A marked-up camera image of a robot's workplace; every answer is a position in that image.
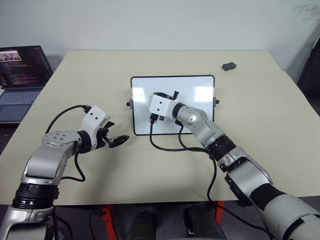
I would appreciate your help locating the black chair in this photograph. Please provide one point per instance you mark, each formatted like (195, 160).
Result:
(311, 67)

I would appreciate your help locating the red metal frame bar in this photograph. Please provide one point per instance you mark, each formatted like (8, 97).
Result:
(219, 212)
(107, 222)

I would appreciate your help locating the black whiteboard eraser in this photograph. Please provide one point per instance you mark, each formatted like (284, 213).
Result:
(229, 66)

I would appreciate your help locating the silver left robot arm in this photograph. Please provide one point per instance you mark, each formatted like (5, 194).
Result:
(42, 160)

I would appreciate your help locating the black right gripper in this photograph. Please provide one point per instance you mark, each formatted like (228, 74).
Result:
(160, 118)

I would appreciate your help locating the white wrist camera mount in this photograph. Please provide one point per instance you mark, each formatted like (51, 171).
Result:
(93, 120)
(162, 106)

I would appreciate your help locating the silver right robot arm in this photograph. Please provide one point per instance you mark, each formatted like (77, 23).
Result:
(250, 172)

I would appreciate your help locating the dark rounded shape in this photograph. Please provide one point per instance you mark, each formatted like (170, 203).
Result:
(202, 225)
(140, 226)

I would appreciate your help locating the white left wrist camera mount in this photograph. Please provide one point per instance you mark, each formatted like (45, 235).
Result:
(93, 120)

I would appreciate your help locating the black-framed whiteboard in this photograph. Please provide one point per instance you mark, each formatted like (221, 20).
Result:
(195, 85)

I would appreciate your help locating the open grey laptop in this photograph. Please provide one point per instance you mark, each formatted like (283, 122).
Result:
(20, 75)

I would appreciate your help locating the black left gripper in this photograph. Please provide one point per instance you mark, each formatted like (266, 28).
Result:
(102, 138)

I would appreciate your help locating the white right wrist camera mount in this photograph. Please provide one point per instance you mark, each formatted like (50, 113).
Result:
(162, 106)

